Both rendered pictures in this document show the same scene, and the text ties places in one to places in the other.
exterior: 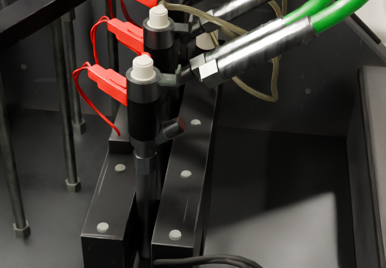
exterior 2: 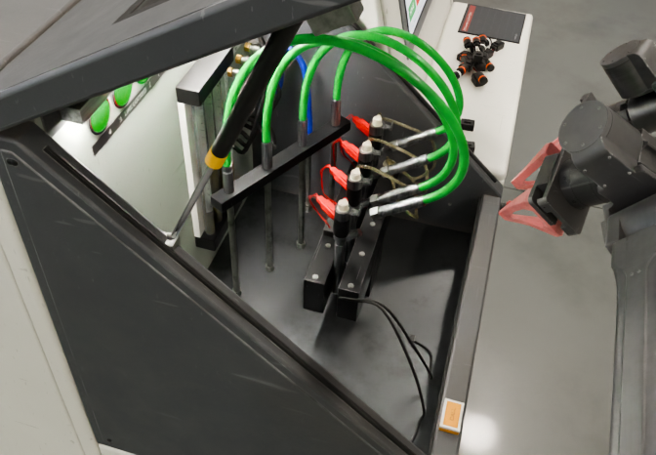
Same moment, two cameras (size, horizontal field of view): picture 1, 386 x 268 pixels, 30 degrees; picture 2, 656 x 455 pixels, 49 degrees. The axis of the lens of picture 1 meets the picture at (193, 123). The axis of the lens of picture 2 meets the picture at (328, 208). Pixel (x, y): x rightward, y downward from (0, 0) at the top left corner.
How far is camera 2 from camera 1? 0.62 m
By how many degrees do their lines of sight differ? 8
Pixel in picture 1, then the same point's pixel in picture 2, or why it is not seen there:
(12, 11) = (280, 157)
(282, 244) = (416, 295)
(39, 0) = (295, 150)
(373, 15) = (496, 162)
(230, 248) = (386, 293)
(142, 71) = (342, 207)
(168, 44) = (358, 188)
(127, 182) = (330, 254)
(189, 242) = (357, 290)
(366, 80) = (482, 205)
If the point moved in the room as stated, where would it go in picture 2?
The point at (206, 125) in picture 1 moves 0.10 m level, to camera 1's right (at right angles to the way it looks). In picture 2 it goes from (378, 226) to (431, 233)
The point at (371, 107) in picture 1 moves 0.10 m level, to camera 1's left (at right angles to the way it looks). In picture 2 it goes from (479, 224) to (428, 216)
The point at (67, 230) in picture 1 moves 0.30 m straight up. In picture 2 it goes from (295, 271) to (296, 156)
